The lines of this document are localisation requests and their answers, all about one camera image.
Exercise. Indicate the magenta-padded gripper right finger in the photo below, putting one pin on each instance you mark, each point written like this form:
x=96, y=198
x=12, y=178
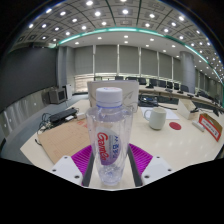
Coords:
x=146, y=160

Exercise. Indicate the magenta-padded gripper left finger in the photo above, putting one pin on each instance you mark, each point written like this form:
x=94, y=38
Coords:
x=71, y=166

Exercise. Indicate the clear plastic water bottle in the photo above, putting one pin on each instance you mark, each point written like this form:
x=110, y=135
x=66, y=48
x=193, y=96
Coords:
x=108, y=133

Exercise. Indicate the brown cardboard sheet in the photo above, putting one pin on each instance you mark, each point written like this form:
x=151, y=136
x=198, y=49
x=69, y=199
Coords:
x=63, y=140

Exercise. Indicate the white printed paper sheet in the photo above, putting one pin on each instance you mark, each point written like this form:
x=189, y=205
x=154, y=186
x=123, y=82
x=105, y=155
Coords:
x=171, y=115

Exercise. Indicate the black power strip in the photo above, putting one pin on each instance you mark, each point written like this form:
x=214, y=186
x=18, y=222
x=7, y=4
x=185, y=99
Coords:
x=61, y=115

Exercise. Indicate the white copy paper box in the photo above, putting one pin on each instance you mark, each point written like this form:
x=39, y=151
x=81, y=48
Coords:
x=131, y=95

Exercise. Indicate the red-sided open cardboard box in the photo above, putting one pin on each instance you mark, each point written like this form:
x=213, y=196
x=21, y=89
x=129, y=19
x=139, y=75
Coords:
x=210, y=126

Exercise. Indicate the grey old monitor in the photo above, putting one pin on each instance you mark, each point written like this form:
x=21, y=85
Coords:
x=57, y=96

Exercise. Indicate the long curved conference desk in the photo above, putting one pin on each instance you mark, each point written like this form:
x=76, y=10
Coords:
x=186, y=96

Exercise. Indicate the group of black office chairs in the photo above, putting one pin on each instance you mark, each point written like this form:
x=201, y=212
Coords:
x=166, y=83

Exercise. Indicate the group of ceiling lights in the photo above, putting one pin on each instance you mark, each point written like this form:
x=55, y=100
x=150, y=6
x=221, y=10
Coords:
x=123, y=11

